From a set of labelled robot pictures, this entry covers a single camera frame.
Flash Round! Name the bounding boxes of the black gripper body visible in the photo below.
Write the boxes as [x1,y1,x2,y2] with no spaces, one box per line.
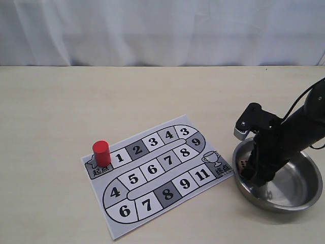
[250,116,295,174]

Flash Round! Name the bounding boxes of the wooden die black pips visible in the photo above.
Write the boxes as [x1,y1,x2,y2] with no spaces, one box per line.
[237,160,248,176]

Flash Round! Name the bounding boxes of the red cylinder game piece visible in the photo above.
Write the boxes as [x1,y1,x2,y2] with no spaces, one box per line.
[92,140,111,167]

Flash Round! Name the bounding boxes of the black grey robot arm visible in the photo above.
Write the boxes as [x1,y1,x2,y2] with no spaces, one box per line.
[234,79,324,187]

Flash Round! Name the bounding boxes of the round stainless steel dish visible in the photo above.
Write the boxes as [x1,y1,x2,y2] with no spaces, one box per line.
[232,138,323,213]

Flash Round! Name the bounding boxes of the paper number game board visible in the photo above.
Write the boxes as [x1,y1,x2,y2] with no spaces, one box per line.
[81,115,234,239]

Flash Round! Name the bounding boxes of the white curtain backdrop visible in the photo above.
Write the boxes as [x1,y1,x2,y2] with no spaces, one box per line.
[1,1,324,66]

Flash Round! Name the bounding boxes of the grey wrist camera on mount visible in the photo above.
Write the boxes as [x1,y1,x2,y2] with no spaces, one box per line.
[234,103,281,141]

